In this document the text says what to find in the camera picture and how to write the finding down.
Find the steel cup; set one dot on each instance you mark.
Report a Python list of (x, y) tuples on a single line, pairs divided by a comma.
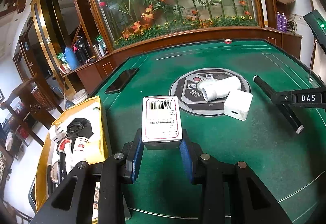
[(96, 51)]

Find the small white bottle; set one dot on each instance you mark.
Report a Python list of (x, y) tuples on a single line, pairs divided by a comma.
[(101, 52)]

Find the black smartphone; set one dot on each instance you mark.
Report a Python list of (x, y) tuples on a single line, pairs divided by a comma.
[(122, 80)]

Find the white plug adapter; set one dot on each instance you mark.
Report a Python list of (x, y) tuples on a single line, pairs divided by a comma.
[(57, 132)]

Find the black tube with metal caps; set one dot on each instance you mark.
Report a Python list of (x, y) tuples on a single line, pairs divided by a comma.
[(264, 87)]

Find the white pipe tee fitting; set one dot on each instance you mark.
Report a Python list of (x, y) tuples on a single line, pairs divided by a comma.
[(224, 86)]

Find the white bottle with red label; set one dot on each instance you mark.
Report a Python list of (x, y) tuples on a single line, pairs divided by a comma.
[(80, 148)]

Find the white bucket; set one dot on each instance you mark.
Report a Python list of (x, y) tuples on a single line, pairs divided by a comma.
[(79, 96)]

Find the yellow box with white lining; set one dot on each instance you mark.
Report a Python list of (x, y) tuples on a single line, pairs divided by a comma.
[(96, 112)]

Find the white charger cube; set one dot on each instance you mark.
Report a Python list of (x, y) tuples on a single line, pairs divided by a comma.
[(236, 103)]

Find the small red white cap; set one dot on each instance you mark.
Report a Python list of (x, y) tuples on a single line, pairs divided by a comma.
[(228, 41)]

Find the wooden chair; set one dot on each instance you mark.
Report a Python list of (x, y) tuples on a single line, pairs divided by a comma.
[(25, 89)]

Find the black round plastic part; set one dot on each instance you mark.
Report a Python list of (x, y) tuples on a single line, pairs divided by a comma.
[(81, 124)]

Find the purple bottle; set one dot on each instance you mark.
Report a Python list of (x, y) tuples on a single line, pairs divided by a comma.
[(279, 21), (284, 22)]

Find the curved wooden counter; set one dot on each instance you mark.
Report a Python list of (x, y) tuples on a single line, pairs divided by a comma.
[(101, 68)]

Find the blue thermos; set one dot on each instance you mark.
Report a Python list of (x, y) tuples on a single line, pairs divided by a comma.
[(71, 59)]

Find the small green packet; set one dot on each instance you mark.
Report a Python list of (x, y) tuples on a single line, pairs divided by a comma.
[(60, 58)]

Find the white box with barcode label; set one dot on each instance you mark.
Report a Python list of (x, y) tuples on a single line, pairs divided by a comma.
[(161, 117)]

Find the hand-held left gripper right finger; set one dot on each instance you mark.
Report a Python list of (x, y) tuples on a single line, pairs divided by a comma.
[(187, 162)]

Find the gold framed cabinet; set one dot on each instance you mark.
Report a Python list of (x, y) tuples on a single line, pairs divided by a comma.
[(43, 35)]

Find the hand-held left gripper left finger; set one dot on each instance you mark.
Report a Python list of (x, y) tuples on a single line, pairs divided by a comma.
[(136, 161)]

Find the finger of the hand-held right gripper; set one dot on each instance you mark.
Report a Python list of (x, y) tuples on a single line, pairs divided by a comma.
[(282, 98)]

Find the driftwood wall shelf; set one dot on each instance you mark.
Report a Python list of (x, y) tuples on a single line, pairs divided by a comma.
[(285, 1)]

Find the round table control panel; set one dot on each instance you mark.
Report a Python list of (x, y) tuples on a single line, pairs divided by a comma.
[(188, 104)]

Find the black coffee maker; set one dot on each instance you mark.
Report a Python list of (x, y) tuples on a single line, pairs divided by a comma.
[(81, 50)]

